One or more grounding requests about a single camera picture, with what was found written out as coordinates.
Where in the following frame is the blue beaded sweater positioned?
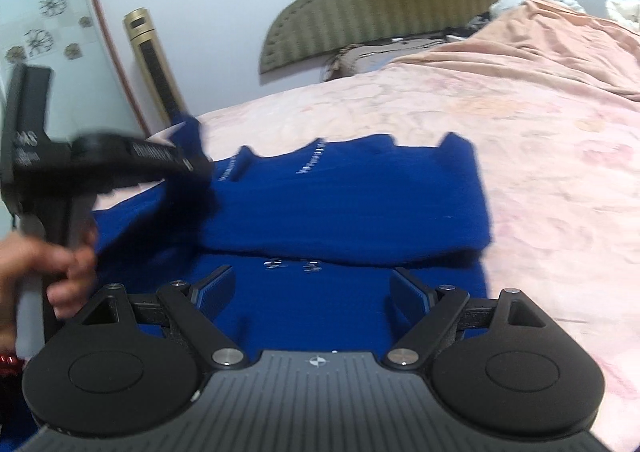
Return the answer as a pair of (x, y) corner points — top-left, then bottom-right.
(96, 134), (491, 357)

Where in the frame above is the person's left hand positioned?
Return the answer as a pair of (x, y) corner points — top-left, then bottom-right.
(1, 224), (99, 354)

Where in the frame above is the frosted glass floral door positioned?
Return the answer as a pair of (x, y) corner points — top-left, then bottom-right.
(1, 0), (143, 139)

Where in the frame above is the gold tower fan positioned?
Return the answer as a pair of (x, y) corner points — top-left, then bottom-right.
(124, 8), (186, 125)

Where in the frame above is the pink floral bed sheet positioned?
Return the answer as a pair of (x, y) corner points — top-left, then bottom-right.
(202, 62), (639, 451)

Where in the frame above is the brown patterned pillow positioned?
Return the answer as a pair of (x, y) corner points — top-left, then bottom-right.
(322, 38), (448, 82)

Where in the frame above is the orange blanket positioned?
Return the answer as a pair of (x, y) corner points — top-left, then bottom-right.
(395, 0), (639, 110)

